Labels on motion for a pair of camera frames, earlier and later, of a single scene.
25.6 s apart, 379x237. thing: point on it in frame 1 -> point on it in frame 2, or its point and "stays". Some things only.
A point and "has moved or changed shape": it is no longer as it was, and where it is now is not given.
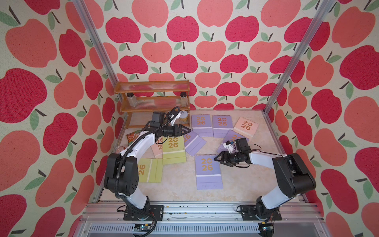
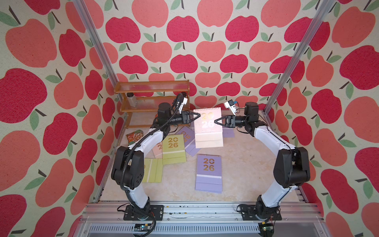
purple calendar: (193, 142) stays
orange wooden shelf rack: (138, 99) stays
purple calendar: (208, 170) stays
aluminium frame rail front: (106, 219) stays
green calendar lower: (150, 170) stays
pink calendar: (246, 127) has moved or changed shape
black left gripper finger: (186, 129) -> (190, 113)
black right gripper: (223, 157) -> (229, 121)
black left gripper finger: (184, 130) -> (193, 119)
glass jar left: (132, 99) stays
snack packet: (131, 137) stays
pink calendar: (156, 150) stays
